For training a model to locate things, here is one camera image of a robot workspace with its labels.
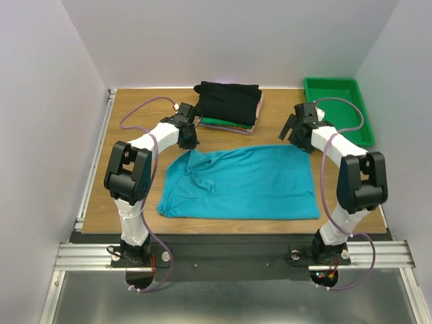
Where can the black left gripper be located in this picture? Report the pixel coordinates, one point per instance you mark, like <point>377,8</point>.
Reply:
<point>194,143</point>

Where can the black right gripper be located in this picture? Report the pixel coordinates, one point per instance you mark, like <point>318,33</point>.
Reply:
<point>295,133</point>

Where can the turquoise t shirt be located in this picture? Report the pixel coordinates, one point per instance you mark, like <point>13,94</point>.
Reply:
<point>266,182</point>

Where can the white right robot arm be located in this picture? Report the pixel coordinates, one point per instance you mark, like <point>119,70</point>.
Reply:
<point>361,183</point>

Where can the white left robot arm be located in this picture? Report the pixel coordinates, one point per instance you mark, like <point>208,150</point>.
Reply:
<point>131,171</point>

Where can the green folded t shirt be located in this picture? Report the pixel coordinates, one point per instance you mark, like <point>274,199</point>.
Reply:
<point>220,122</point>

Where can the pink folded t shirt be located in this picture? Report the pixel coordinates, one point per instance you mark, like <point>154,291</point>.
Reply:
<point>259,105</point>

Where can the purple folded t shirt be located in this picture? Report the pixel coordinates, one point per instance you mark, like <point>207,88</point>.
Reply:
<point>220,128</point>

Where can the orange patterned folded t shirt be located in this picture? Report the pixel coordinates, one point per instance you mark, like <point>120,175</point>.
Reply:
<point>235,128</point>

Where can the green plastic bin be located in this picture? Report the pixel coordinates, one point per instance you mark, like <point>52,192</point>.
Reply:
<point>341,100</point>

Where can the black folded t shirt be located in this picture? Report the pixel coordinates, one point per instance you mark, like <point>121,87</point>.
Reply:
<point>236,103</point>

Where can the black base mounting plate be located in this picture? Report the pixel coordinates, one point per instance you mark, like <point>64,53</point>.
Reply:
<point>182,258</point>

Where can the left side aluminium rail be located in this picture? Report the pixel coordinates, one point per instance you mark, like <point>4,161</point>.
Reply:
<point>80,217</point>

